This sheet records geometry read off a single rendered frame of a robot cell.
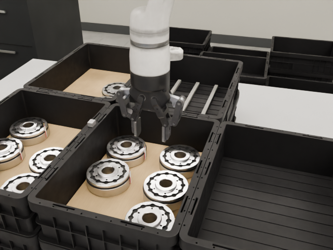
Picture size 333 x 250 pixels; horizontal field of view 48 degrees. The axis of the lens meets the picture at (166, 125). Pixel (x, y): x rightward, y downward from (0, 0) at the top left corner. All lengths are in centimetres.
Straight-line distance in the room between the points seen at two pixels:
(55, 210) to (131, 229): 15
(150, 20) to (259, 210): 47
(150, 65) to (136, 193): 34
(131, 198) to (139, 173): 9
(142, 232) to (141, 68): 28
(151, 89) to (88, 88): 68
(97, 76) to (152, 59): 78
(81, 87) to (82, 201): 58
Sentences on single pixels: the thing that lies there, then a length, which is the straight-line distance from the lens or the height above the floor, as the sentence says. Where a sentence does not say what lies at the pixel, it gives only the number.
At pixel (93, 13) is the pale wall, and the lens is 455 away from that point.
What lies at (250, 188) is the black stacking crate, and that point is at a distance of 91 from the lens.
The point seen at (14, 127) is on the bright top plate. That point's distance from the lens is 113.
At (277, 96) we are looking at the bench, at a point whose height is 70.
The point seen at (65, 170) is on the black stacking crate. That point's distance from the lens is 84.
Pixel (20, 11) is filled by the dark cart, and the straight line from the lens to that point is 241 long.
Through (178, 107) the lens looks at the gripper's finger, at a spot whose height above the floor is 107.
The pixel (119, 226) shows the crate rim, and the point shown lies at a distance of 68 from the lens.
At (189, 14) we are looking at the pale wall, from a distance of 417.
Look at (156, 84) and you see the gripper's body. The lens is 68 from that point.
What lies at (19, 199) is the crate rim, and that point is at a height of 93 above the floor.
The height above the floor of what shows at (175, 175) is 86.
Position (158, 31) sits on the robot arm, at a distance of 65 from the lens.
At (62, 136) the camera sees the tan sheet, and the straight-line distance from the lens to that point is 110.
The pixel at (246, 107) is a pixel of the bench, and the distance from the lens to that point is 149.
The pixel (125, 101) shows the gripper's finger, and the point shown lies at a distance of 75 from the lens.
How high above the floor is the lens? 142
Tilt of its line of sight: 32 degrees down
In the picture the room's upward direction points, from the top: straight up
